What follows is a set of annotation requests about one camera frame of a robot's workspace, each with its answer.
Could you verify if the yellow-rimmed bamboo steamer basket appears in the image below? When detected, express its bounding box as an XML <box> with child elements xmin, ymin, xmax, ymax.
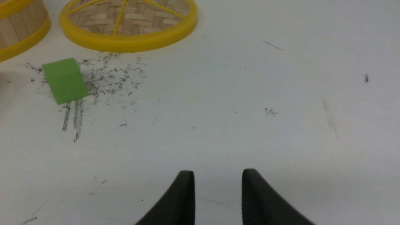
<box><xmin>0</xmin><ymin>0</ymin><xmax>51</xmax><ymax>62</ymax></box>

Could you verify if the green cube block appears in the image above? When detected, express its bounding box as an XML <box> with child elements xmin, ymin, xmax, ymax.
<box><xmin>42</xmin><ymin>57</ymin><xmax>89</xmax><ymax>105</ymax></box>

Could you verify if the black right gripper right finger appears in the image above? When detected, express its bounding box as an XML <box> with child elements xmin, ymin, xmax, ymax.
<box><xmin>241</xmin><ymin>168</ymin><xmax>313</xmax><ymax>225</ymax></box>

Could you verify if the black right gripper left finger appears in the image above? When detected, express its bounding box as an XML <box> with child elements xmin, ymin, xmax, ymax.
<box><xmin>136</xmin><ymin>171</ymin><xmax>196</xmax><ymax>225</ymax></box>

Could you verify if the yellow-rimmed bamboo steamer lid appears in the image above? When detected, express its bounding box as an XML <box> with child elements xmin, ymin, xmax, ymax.
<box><xmin>59</xmin><ymin>0</ymin><xmax>198</xmax><ymax>53</ymax></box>

